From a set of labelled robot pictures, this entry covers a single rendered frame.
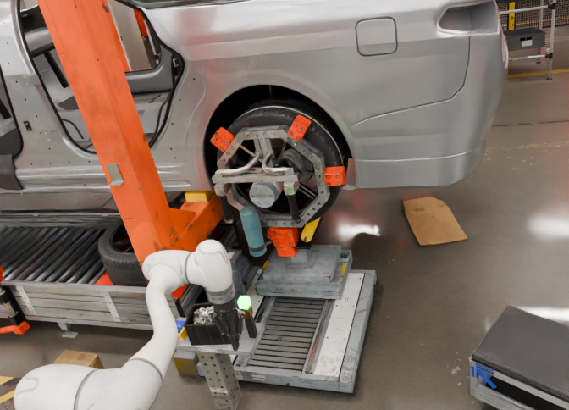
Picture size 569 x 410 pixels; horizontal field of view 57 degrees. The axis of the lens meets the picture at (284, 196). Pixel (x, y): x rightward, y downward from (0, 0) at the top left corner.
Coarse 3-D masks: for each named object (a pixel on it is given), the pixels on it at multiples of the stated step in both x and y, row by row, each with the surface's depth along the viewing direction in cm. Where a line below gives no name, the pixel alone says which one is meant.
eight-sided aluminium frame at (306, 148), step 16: (256, 128) 248; (272, 128) 246; (288, 128) 244; (304, 144) 242; (224, 160) 258; (320, 160) 242; (320, 176) 248; (320, 192) 252; (240, 208) 270; (272, 224) 270; (288, 224) 267
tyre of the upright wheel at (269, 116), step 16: (256, 112) 251; (272, 112) 247; (288, 112) 248; (304, 112) 252; (320, 112) 261; (240, 128) 255; (320, 128) 250; (336, 128) 262; (320, 144) 248; (336, 144) 254; (336, 160) 251; (336, 192) 259; (320, 208) 266
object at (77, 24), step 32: (64, 0) 190; (96, 0) 201; (64, 32) 197; (96, 32) 201; (64, 64) 204; (96, 64) 201; (96, 96) 208; (128, 96) 219; (96, 128) 216; (128, 128) 219; (128, 160) 220; (128, 192) 229; (160, 192) 241; (128, 224) 240; (160, 224) 241
